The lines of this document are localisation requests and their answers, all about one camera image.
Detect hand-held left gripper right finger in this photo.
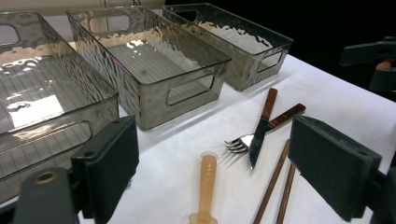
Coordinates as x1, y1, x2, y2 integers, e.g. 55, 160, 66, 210
288, 115, 383, 223

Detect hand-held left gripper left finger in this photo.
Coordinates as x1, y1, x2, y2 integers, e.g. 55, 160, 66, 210
70, 115, 140, 224

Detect brown wooden chopstick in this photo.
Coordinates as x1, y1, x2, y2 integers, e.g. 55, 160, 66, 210
252, 138, 291, 224
275, 162, 297, 224

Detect wooden handled steel fork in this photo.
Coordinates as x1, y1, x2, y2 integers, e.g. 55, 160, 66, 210
224, 103, 307, 154

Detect wooden handled steel knife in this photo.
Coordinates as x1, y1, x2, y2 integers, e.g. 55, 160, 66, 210
247, 87, 278, 171

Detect transparent grey plastic bin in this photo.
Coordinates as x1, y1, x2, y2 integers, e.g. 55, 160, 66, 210
65, 5, 232, 131
162, 3, 294, 91
0, 11, 120, 204

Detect beige wooden-handled utensil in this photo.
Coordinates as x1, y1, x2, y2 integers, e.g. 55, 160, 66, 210
189, 151, 219, 224

